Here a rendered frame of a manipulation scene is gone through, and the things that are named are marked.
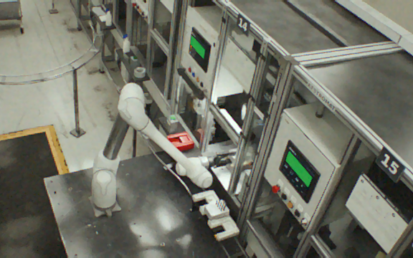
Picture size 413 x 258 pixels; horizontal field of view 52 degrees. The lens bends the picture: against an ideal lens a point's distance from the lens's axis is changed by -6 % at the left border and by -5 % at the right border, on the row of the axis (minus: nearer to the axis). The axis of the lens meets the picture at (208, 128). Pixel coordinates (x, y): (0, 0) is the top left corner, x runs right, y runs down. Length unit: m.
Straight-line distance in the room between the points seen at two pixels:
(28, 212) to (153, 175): 1.24
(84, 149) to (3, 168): 0.80
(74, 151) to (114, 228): 1.64
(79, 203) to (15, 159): 1.48
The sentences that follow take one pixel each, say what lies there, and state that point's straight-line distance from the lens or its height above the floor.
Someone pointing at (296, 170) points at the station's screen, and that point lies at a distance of 2.16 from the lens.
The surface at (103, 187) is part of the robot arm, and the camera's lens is 2.86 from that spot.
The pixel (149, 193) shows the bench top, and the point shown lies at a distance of 3.15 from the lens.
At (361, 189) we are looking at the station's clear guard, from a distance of 1.93.
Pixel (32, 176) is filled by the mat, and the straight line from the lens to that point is 4.24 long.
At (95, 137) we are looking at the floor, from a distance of 4.58.
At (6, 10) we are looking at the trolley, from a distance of 6.55.
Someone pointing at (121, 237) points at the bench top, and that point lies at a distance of 2.91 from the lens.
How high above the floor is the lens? 3.03
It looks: 39 degrees down
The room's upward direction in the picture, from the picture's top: 10 degrees clockwise
